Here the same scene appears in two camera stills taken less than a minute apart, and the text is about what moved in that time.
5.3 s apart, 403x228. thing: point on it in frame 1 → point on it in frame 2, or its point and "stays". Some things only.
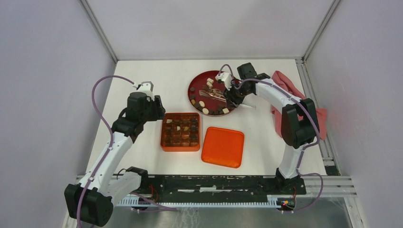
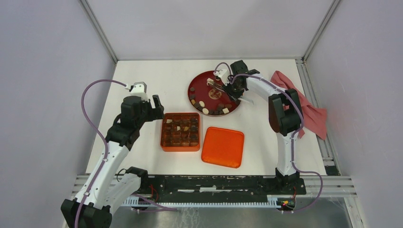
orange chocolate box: [180, 132] stays
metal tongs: [213, 93] → [220, 87]
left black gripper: [159, 111] stays
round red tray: [206, 105] stays
